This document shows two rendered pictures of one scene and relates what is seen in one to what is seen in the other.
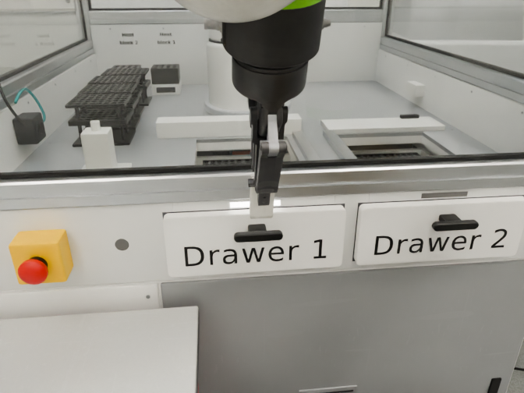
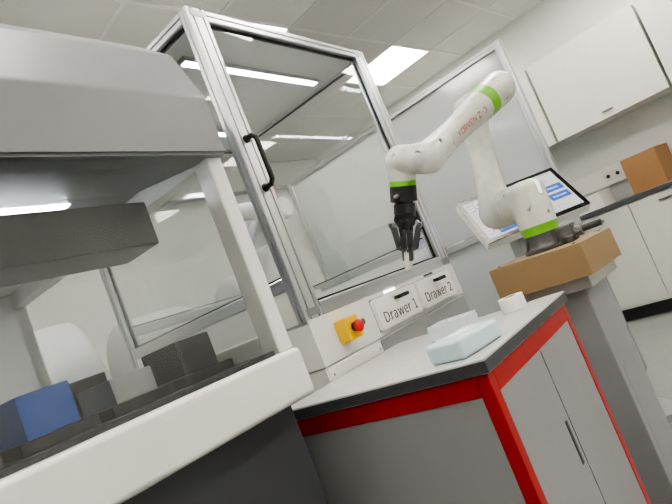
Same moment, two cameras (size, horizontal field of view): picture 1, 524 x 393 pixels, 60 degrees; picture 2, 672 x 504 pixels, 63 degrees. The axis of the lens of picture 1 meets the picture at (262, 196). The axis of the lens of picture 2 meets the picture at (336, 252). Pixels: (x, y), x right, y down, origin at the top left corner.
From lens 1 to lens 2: 170 cm
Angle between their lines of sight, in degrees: 55
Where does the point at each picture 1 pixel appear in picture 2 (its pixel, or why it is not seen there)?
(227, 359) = not seen: hidden behind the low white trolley
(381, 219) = (422, 285)
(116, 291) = (370, 349)
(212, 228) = (386, 301)
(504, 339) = not seen: hidden behind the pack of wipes
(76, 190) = (343, 296)
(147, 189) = (360, 291)
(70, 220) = (345, 312)
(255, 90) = (410, 209)
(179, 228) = (378, 303)
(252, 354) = not seen: hidden behind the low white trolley
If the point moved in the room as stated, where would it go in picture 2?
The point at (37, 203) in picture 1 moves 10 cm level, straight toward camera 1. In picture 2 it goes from (334, 305) to (363, 294)
